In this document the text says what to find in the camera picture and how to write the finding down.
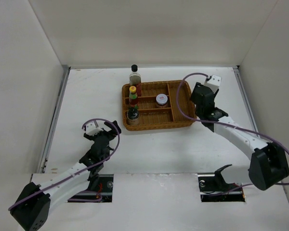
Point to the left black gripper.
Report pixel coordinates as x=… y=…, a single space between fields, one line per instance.
x=109 y=134

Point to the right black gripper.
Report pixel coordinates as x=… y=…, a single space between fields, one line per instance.
x=193 y=96

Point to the black cap spice jar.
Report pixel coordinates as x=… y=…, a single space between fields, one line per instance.
x=133 y=116

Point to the red chili sauce bottle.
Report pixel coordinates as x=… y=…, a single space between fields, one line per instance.
x=133 y=97

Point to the dark sauce bottle black cap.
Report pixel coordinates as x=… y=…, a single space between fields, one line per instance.
x=135 y=79

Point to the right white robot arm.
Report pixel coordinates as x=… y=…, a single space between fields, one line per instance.
x=268 y=163

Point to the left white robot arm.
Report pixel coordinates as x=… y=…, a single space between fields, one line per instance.
x=37 y=201

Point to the brown wicker divided tray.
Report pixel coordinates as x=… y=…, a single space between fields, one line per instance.
x=151 y=117

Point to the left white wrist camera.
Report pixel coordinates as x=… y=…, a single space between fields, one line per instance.
x=92 y=128

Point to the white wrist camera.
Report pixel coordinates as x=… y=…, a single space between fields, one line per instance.
x=92 y=128
x=213 y=82

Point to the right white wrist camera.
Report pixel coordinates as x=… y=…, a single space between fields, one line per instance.
x=213 y=82

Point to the left metal table rail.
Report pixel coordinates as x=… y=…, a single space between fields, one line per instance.
x=44 y=155

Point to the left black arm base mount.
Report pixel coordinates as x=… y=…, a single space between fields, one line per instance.
x=100 y=190

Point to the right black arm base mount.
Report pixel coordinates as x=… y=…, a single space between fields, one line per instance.
x=213 y=188

